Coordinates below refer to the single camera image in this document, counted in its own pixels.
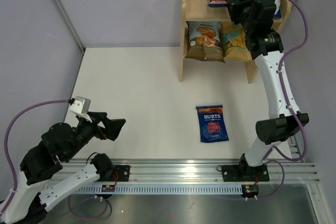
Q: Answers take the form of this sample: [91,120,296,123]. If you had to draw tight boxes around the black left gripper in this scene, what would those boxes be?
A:
[63,111,126,161]

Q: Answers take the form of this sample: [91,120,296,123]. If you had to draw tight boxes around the large kettle cooked chips bag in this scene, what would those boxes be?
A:
[220,22,252,62]

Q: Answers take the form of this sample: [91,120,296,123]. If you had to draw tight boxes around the olive light-blue chips bag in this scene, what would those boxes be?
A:
[185,21,224,62]

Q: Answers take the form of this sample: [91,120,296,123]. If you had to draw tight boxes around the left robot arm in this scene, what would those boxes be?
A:
[1,112,126,223]

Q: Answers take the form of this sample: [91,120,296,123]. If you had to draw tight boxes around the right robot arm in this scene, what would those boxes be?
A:
[219,0,309,182]

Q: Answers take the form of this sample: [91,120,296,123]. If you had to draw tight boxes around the wooden two-tier shelf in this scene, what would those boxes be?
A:
[178,0,292,84]

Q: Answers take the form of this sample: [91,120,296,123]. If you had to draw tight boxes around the blue spicy sweet chilli bag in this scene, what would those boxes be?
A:
[196,105,229,143]

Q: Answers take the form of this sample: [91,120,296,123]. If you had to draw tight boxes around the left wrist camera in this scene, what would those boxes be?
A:
[68,96,92,122]

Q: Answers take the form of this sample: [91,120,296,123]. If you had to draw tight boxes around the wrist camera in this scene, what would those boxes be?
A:
[68,96,92,122]
[274,0,281,19]

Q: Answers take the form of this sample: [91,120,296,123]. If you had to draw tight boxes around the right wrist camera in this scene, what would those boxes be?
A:
[274,0,281,19]

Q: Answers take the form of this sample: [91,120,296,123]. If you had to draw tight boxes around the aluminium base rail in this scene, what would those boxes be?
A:
[46,159,320,195]

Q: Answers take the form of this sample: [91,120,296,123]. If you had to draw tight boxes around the aluminium corner frame post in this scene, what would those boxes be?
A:
[36,0,86,51]

